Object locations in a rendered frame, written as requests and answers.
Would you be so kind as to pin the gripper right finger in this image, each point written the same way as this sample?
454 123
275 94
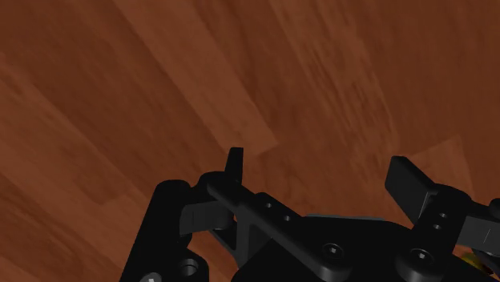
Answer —
429 199

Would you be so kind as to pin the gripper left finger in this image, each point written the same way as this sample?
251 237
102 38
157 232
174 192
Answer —
250 205

